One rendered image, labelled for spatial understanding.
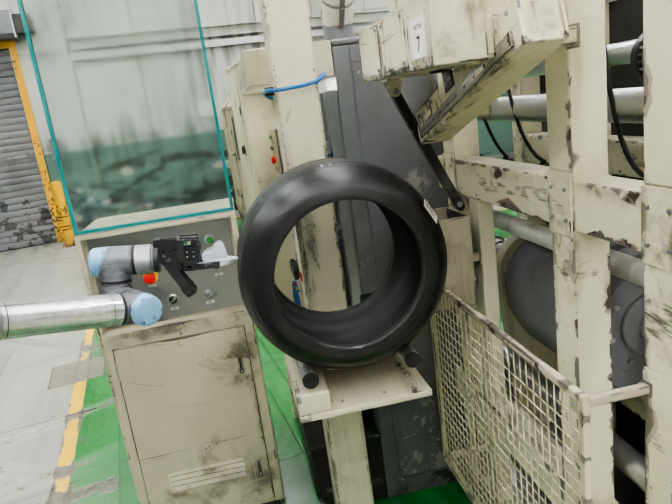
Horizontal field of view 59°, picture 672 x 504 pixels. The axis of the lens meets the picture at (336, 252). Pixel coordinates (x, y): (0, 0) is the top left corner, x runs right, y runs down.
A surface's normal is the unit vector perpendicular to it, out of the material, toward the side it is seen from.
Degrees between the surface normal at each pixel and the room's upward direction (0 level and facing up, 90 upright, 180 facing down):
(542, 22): 72
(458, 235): 90
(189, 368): 90
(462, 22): 90
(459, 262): 90
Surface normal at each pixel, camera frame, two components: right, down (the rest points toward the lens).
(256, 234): -0.54, -0.13
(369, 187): 0.22, 0.04
